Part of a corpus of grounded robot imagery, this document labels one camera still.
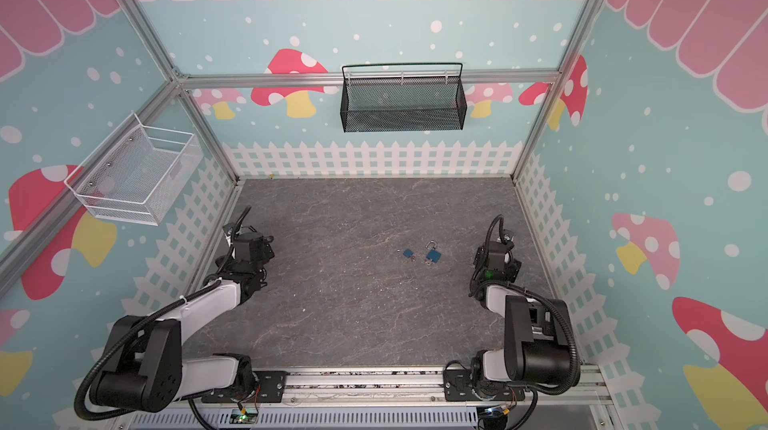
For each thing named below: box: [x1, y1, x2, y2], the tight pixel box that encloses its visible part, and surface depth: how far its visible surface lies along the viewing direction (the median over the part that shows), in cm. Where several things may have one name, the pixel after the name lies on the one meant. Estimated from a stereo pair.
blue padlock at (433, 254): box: [425, 240, 442, 264], surface depth 101 cm
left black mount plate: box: [201, 371, 288, 404], surface depth 75 cm
